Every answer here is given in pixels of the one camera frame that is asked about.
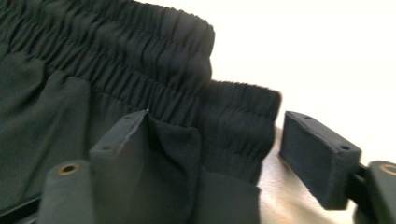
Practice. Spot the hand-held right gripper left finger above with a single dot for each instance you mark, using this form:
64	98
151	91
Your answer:
121	168

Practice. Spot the black pants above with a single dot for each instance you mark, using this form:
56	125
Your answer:
93	77

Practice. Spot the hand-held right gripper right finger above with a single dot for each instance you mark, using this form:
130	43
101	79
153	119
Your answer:
320	161

